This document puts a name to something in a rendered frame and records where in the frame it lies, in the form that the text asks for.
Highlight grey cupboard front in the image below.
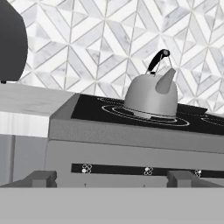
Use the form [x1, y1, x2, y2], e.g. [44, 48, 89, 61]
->
[0, 133, 49, 187]

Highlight grey stove with black hob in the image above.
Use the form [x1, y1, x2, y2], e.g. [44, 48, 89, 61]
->
[44, 93, 224, 188]

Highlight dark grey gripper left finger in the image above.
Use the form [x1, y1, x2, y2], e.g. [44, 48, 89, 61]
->
[0, 170, 58, 188]

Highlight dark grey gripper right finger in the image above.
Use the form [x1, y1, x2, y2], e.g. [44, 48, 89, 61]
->
[166, 170, 224, 188]

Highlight grey kettle with black handle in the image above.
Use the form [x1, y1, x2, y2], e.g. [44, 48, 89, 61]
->
[122, 48, 179, 121]

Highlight dark grey rounded appliance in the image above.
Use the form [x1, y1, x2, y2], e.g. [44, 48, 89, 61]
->
[0, 0, 29, 85]

